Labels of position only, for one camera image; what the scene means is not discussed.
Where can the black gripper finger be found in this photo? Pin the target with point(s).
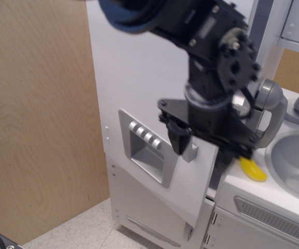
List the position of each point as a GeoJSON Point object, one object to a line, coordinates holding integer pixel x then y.
{"type": "Point", "coordinates": [224, 158]}
{"type": "Point", "coordinates": [179, 136]}

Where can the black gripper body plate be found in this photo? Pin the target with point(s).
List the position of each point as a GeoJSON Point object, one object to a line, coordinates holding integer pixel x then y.
{"type": "Point", "coordinates": [219, 127]}

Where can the grey fridge door handle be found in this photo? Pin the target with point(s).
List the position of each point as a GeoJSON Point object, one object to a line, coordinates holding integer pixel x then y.
{"type": "Point", "coordinates": [190, 152]}

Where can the white toy fridge door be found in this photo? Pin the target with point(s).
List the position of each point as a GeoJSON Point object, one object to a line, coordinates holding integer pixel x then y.
{"type": "Point", "coordinates": [133, 72]}

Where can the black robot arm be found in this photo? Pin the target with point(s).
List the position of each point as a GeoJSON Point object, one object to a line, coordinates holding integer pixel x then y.
{"type": "Point", "coordinates": [221, 63]}

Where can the yellow toy banana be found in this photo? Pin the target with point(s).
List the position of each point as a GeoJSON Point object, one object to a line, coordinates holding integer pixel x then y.
{"type": "Point", "coordinates": [251, 170]}

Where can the grey ice dispenser panel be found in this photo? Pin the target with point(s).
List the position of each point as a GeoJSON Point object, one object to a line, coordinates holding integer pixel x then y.
{"type": "Point", "coordinates": [147, 150]}

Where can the grey toy telephone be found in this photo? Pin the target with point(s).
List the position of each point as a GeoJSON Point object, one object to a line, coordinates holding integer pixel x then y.
{"type": "Point", "coordinates": [268, 114]}

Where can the brass door hinge upper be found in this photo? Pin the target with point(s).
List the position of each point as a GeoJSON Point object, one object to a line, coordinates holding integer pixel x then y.
{"type": "Point", "coordinates": [213, 220]}

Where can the brass door hinge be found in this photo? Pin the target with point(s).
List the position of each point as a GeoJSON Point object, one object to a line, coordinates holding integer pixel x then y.
{"type": "Point", "coordinates": [207, 239]}
{"type": "Point", "coordinates": [213, 220]}

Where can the silver toy sink bowl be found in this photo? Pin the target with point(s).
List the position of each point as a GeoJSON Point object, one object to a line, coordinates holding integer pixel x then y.
{"type": "Point", "coordinates": [282, 161]}

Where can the grey oven vent panel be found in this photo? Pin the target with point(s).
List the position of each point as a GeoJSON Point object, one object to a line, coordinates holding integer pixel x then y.
{"type": "Point", "coordinates": [267, 217]}

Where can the brass door hinge lower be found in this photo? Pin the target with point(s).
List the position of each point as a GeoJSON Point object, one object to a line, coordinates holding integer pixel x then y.
{"type": "Point", "coordinates": [207, 239]}

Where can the white lower freezer door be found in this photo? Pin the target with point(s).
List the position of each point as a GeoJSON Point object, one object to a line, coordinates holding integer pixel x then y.
{"type": "Point", "coordinates": [136, 208]}

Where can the white upper cabinet shelf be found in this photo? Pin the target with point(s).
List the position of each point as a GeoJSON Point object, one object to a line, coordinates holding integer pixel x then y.
{"type": "Point", "coordinates": [298, 23]}

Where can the plywood board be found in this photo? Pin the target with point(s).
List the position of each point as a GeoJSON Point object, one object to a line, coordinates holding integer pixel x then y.
{"type": "Point", "coordinates": [52, 162]}

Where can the grey freezer door handle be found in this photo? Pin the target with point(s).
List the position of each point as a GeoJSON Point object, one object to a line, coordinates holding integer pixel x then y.
{"type": "Point", "coordinates": [188, 231]}

